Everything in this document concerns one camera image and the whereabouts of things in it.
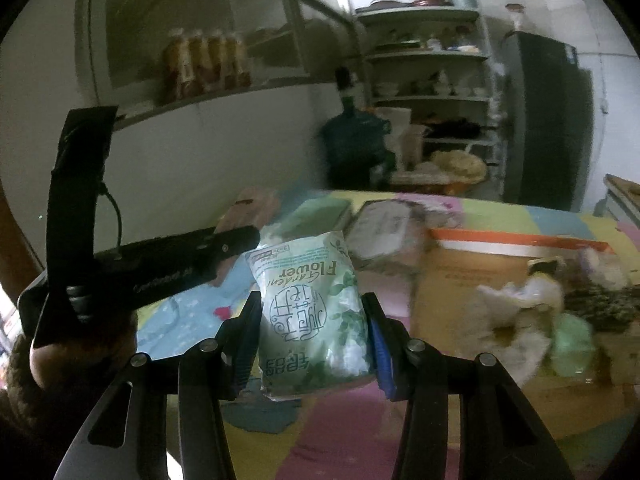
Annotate leopard print cloth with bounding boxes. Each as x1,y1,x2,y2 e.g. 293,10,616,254
560,280,640,336

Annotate black cable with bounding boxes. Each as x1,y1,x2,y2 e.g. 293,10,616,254
99,184,124,252

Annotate light green soft bundle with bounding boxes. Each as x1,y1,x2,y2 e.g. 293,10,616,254
550,312,596,376

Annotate blue water jug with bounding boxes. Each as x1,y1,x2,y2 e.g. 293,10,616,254
320,107,396,191

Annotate cardboard box with orange edge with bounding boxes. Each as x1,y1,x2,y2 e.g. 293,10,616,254
410,227,636,428

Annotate wooden kitchen counter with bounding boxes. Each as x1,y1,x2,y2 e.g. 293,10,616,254
602,174,640,223

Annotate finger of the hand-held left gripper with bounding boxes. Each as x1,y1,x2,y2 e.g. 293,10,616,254
215,225,262,281

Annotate black water pump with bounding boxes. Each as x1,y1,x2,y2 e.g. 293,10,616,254
335,66,357,111

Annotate black wok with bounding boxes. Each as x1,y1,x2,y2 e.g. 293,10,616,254
430,119,481,139

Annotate pink rolled towel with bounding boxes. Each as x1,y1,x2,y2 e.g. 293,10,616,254
220,187,281,241

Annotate beige sack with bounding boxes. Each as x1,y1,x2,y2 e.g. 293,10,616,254
375,107,431,171

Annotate clear packet with teal cloth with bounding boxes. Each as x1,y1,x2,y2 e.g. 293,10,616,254
222,390,296,433

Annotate white floral cloth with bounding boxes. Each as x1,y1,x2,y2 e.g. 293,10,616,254
475,260,566,376

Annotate woven basket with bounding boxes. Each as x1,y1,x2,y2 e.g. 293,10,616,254
390,170,471,196

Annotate large white tissue pack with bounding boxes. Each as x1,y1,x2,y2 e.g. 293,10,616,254
345,200,428,273

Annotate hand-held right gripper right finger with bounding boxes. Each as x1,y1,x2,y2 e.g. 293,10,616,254
361,292,576,480

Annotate white ceramic dishes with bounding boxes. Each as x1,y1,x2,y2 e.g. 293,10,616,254
375,72,488,98

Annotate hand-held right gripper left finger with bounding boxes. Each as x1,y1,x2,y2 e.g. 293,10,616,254
52,292,262,480

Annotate glass window frame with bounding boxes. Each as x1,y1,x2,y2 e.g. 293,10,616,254
75,0,351,116

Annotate person's left forearm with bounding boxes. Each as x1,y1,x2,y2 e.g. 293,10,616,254
0,332,101,461

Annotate white metal shelf rack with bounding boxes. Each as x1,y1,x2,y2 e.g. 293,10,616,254
355,7,501,196

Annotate person's left hand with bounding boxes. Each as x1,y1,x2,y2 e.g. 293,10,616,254
30,310,138,393

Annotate dark grey refrigerator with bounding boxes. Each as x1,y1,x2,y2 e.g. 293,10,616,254
502,30,596,211

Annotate green floral tissue pack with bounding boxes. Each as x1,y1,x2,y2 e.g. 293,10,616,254
247,230,376,403

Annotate bag of yellow food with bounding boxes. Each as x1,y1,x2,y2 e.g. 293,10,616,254
430,150,488,181

